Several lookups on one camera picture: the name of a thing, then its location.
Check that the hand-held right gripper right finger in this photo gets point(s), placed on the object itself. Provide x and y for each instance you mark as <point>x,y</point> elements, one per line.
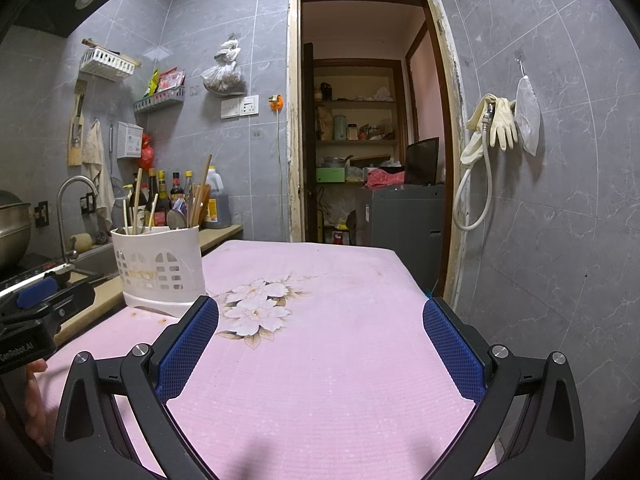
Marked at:
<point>452,355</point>

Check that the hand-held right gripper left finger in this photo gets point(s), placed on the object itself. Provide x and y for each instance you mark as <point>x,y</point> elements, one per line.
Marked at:
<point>187,345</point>

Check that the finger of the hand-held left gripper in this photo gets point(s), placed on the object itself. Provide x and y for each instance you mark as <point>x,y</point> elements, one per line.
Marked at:
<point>70,300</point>
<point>35,292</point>

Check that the white plastic utensil holder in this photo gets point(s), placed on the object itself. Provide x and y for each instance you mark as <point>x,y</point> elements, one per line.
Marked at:
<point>150,270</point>

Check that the pale wooden chopstick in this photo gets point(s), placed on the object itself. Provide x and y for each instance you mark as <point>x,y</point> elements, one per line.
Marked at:
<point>125,215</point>
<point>194,207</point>
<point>153,212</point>

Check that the steel spoon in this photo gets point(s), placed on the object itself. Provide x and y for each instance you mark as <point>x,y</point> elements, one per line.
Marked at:
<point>176,219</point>

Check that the person's left hand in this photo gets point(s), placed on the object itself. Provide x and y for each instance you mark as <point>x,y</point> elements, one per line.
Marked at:
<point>37,410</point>

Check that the beige kitchen countertop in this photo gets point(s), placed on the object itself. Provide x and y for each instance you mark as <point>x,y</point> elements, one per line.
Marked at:
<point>105,296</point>

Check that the beige round scrubber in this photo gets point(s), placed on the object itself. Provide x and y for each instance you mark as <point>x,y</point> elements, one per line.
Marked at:
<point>82,244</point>

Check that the steel pot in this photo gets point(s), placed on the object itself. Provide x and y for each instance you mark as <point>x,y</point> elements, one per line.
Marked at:
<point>12,235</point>

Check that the steel faucet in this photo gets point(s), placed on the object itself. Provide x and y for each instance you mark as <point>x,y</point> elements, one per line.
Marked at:
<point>62,205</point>

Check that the pink floral tablecloth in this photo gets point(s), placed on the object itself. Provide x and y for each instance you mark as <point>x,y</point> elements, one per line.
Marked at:
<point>325,385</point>

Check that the grey cabinet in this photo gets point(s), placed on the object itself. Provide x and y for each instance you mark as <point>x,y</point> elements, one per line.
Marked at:
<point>400,230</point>

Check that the blue white packet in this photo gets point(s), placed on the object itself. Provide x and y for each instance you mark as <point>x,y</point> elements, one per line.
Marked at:
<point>178,205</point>

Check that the hanging beige towel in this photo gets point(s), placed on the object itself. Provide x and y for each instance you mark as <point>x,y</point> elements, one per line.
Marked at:
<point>93,150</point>

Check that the metal mesh skimmer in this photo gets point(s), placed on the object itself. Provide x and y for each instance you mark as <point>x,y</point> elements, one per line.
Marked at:
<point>111,150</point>

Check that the white sack red print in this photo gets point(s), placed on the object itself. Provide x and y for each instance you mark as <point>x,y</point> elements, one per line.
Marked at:
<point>339,234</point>

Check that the red plastic bag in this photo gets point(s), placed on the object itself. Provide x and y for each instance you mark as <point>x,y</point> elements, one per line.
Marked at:
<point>147,152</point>

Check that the red cloth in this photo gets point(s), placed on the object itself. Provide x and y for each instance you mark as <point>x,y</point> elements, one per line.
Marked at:
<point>385,179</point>

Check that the black monitor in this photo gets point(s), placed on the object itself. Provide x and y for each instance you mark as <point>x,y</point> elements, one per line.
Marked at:
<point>421,160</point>

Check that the cream rubber glove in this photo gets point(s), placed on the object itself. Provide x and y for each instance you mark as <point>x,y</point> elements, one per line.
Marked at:
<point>504,122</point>
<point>472,145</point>

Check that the green box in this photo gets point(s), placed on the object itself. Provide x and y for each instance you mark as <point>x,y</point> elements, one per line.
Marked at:
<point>331,175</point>

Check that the yellow green snack packet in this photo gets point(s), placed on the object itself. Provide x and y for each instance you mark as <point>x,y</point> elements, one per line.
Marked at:
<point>151,84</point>

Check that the dark wooden door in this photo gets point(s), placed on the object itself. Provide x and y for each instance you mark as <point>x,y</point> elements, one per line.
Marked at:
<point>309,135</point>

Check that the red snack packet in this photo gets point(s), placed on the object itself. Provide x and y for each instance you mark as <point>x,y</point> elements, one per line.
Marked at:
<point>171,79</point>

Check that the white mesh bag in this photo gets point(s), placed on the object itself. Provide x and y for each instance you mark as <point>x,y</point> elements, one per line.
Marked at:
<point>527,115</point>

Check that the green canister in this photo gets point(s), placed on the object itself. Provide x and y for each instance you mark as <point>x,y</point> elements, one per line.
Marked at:
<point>340,127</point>

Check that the wooden rolling pin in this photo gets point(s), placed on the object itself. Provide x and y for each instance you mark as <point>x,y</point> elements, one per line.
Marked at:
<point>89,41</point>

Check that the orange plug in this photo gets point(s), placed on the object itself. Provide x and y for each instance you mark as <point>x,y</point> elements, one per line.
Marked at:
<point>276,101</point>

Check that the hanging clear plastic bag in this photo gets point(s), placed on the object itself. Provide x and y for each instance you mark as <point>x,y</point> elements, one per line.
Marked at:
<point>225,80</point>

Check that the wooden shelf unit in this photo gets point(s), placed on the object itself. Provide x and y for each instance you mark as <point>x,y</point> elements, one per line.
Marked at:
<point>360,102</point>

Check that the black wall outlet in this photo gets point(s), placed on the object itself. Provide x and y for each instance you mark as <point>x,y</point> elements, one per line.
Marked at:
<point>41,214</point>

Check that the wooden wall knife holder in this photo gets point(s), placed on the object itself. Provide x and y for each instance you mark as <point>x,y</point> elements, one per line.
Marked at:
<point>75,155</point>

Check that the white wall box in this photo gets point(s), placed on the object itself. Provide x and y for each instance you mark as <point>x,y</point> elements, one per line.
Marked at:
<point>130,141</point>

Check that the grey wall basket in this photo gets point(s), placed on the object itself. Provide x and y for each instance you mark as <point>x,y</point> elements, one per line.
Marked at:
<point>160,100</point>

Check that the white wall basket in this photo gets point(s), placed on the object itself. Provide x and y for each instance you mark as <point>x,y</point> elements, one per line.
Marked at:
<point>107,62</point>

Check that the white wall socket panel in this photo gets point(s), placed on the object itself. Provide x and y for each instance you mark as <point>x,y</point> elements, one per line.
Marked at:
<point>240,106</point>

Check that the worn door frame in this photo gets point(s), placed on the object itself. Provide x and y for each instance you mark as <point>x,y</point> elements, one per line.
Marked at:
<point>294,110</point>

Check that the metal wall hook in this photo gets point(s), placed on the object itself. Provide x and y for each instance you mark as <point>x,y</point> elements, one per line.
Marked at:
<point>520,60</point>

